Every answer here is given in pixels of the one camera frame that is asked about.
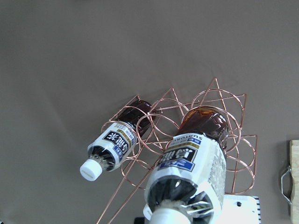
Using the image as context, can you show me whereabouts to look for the copper wire bottle basket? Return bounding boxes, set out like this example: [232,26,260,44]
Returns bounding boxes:
[97,77,258,224]

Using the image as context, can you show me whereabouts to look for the tea bottle taken out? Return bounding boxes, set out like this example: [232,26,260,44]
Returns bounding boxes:
[145,107,228,224]

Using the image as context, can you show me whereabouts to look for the tea bottle front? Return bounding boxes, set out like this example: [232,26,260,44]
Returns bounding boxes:
[79,100,152,181]

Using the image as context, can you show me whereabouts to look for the bamboo cutting board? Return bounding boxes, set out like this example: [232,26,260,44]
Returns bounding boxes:
[290,140,299,224]

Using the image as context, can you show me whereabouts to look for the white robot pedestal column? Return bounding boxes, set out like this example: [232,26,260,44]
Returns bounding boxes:
[220,195,262,224]

